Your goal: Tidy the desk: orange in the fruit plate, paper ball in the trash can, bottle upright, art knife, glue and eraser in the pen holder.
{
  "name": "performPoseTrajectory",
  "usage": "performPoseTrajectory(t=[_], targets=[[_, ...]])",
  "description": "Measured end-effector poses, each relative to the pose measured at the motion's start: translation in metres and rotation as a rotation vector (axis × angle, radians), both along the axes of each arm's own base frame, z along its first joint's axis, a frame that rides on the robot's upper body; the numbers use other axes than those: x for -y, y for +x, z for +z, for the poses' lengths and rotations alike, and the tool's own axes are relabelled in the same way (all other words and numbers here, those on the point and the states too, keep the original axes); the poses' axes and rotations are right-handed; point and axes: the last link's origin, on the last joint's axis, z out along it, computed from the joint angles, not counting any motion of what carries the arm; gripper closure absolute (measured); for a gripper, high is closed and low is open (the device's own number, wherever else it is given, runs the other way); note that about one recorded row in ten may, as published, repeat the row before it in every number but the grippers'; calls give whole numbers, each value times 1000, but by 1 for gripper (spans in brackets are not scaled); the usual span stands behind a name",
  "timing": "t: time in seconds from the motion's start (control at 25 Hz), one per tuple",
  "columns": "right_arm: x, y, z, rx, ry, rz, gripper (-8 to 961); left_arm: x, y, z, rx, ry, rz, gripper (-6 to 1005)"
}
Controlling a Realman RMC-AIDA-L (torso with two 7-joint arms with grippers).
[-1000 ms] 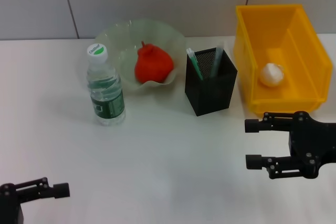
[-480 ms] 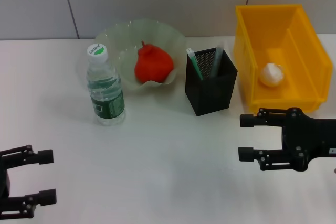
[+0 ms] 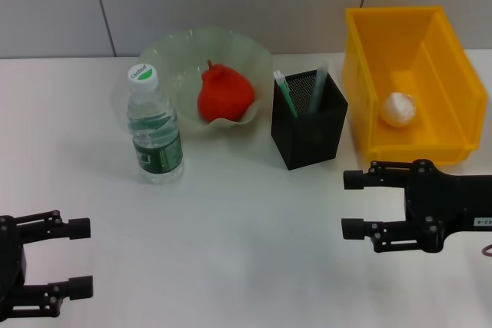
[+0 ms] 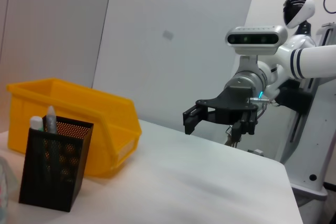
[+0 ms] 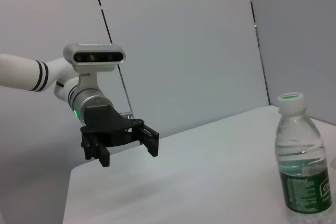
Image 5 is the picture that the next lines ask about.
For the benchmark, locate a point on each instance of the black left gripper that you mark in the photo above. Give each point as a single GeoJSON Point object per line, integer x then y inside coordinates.
{"type": "Point", "coordinates": [107, 127]}

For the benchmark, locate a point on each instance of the clear green-label water bottle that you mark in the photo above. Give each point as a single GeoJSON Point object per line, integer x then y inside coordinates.
{"type": "Point", "coordinates": [302, 161]}

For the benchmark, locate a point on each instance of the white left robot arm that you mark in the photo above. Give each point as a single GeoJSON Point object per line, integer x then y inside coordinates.
{"type": "Point", "coordinates": [31, 74]}

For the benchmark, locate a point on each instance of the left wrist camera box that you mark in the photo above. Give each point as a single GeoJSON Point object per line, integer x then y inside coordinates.
{"type": "Point", "coordinates": [94, 57]}

